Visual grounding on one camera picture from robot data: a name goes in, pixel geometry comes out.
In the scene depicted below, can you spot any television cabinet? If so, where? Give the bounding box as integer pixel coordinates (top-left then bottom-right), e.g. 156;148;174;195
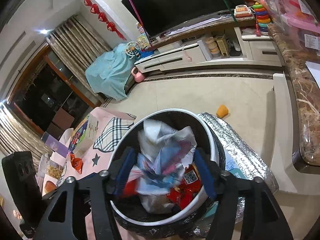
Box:
135;17;283;74

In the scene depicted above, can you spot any rainbow stacking ring toy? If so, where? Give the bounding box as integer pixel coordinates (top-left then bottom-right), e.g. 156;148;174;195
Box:
251;2;272;29

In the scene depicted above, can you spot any purple tumbler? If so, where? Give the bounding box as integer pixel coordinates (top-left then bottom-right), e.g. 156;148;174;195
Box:
41;132;69;157

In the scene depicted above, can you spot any black flat television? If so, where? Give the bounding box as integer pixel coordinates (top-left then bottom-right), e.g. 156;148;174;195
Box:
121;0;244;38

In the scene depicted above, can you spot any colourful toy house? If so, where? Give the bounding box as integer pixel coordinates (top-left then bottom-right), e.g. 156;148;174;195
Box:
136;34;150;49

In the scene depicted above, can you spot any red hanging decoration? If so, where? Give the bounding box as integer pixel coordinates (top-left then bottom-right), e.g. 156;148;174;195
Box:
84;0;127;40

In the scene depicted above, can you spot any clear plastic popcorn cup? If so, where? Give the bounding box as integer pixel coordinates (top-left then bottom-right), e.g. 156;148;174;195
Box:
37;154;66;180

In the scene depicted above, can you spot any clear pink storage box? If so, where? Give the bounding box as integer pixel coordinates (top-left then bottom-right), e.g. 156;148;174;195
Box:
267;0;320;63

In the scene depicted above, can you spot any dark glass sliding door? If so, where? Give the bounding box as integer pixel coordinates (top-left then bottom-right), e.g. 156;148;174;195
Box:
7;42;105;135

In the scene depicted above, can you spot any beige patterned curtain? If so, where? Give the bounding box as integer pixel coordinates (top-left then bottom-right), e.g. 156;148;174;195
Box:
46;15;113;103
0;105;53;165

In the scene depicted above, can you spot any white paper sheet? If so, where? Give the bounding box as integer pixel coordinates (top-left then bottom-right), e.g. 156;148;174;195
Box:
305;61;320;90

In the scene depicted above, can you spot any orange-red snack packet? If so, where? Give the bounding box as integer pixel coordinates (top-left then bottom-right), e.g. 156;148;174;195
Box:
70;154;83;174

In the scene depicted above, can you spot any white-rimmed trash bin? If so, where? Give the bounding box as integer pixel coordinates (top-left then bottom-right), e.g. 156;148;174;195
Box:
107;109;227;239

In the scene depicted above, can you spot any toy cash register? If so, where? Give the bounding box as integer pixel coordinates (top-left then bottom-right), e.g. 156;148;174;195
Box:
234;4;255;18

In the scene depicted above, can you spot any brown marble counter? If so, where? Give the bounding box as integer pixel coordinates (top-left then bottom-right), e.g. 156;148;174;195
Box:
267;24;320;173

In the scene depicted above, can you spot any white plastic bag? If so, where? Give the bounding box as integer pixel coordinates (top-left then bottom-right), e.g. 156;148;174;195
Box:
137;119;198;170

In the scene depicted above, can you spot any teal cloth cover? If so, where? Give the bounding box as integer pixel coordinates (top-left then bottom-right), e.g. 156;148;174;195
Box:
85;43;140;102

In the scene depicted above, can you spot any pink kettlebell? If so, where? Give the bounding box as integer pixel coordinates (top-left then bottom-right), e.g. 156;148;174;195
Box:
131;67;146;83

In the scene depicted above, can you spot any red chips snack packet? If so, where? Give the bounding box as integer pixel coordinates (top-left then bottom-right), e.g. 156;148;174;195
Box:
167;164;203;209

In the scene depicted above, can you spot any ferris wheel toy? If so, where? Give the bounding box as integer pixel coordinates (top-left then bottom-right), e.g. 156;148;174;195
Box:
126;41;141;60

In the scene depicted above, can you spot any pink plaid-patch tablecloth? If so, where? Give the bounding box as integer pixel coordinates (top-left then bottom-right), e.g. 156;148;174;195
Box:
35;106;138;240

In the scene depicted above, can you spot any silver insulated bag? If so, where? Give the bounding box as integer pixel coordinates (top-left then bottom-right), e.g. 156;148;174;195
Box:
197;112;279;230

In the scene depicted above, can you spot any blue plastic wrapper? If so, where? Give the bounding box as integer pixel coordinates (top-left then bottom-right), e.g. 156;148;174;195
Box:
130;152;180;195

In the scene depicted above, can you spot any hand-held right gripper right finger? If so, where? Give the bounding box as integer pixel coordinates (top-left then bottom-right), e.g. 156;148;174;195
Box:
192;149;294;240

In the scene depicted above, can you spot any colourful picture box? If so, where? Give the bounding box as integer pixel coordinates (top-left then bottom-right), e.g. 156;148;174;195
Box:
67;114;100;153

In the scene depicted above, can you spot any orange plastic cup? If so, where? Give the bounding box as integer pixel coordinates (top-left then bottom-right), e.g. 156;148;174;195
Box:
216;104;230;118

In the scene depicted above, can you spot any yellowed power strip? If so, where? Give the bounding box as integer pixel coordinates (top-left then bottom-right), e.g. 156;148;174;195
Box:
216;39;229;58

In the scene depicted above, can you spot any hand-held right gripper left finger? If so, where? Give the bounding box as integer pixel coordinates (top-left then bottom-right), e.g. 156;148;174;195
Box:
32;147;138;240

